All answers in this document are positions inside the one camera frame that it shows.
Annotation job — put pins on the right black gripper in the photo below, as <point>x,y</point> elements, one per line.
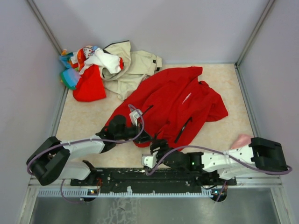
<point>162,143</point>

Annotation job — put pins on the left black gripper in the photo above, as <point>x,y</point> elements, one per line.
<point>144,137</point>

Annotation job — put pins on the red zip jacket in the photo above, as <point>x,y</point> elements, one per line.
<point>175,105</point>

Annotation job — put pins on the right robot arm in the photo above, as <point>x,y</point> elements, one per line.
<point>259,155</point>

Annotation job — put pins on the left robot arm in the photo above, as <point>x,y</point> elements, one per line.
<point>55,159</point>

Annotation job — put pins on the beige jacket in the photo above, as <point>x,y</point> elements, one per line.
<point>138,66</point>

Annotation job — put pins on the red cloth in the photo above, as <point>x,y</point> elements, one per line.
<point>90,86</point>

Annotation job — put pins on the pink cloth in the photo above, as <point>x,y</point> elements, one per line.
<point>242,140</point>

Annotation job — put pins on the colourful striped cloth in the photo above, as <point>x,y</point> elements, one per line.
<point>70,76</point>

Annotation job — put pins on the white printed shirt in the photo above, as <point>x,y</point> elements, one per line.
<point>88,56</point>

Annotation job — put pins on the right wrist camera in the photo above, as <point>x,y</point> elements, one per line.
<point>149,160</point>

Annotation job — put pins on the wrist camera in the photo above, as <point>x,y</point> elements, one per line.
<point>149,160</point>
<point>135,115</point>

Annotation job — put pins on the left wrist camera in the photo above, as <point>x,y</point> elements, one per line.
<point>135,115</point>

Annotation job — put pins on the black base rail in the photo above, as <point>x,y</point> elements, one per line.
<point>165,180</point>

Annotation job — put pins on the aluminium frame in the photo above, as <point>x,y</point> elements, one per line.
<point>282,210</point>

